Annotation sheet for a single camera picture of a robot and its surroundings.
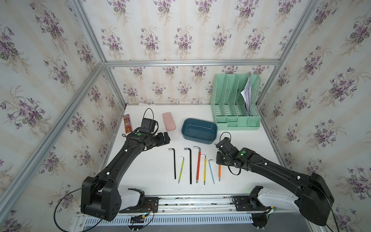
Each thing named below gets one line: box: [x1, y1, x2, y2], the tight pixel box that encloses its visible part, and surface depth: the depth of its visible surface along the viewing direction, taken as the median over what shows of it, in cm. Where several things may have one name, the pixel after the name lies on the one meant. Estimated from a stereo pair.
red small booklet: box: [122, 113, 133, 134], surface depth 110 cm
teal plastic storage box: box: [181, 117, 218, 145], surface depth 104 cm
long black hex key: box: [184, 147, 193, 185], surface depth 89 cm
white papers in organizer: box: [240, 76, 252, 116], surface depth 95 cm
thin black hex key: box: [168, 147, 177, 180], surface depth 92 cm
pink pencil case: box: [162, 112, 176, 132], surface depth 110 cm
